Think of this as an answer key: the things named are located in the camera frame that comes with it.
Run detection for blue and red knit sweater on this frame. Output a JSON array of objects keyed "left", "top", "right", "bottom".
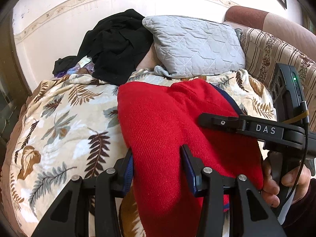
[{"left": 117, "top": 79, "right": 263, "bottom": 236}]

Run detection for small dark purple clothes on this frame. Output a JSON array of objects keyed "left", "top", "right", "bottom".
[{"left": 53, "top": 56, "right": 94, "bottom": 78}]

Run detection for person right hand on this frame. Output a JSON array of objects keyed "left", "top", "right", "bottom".
[{"left": 261, "top": 158, "right": 311, "bottom": 208}]

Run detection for grey quilted pillow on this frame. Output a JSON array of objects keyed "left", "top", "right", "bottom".
[{"left": 142, "top": 16, "right": 245, "bottom": 79}]

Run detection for striped beige floral pillow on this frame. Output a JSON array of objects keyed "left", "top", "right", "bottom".
[{"left": 241, "top": 28, "right": 315, "bottom": 132}]

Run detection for leaf pattern fleece blanket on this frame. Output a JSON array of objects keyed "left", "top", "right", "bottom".
[{"left": 1, "top": 69, "right": 276, "bottom": 236}]

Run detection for reddish brown headboard cushion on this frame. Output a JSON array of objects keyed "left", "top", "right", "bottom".
[{"left": 224, "top": 5, "right": 315, "bottom": 60}]

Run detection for black garment pile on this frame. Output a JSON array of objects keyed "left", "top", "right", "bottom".
[{"left": 53, "top": 9, "right": 153, "bottom": 86}]

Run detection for wooden glass door cabinet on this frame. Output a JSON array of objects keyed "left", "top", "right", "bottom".
[{"left": 1, "top": 12, "right": 31, "bottom": 144}]

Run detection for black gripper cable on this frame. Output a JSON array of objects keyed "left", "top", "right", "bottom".
[{"left": 277, "top": 99, "right": 311, "bottom": 219}]

